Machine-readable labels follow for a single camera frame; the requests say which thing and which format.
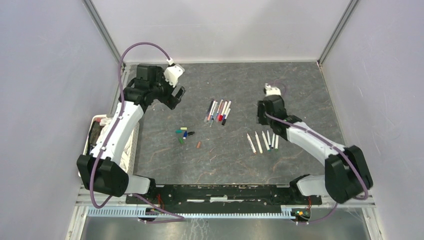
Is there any brown capped white marker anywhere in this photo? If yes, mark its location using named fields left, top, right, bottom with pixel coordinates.
left=246, top=133, right=257, bottom=155

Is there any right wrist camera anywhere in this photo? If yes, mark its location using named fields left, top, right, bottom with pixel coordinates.
left=264, top=83, right=282, bottom=97

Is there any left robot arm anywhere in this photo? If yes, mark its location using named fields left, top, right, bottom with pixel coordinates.
left=76, top=63, right=185, bottom=204

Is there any red capped marker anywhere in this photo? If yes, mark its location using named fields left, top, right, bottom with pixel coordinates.
left=218, top=101, right=231, bottom=122

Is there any purple capped marker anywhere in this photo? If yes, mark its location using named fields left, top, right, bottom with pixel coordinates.
left=222, top=100, right=232, bottom=121

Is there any white plastic basket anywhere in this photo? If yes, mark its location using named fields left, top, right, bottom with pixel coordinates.
left=82, top=111, right=143, bottom=176

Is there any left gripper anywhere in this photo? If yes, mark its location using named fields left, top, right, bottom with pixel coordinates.
left=150, top=68, right=186, bottom=110

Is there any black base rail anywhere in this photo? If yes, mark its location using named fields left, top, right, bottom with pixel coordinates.
left=143, top=184, right=322, bottom=214

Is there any orange capped white marker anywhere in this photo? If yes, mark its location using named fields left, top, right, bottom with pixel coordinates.
left=207, top=101, right=219, bottom=123

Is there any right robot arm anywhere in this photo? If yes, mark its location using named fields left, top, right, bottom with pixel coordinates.
left=257, top=95, right=374, bottom=204

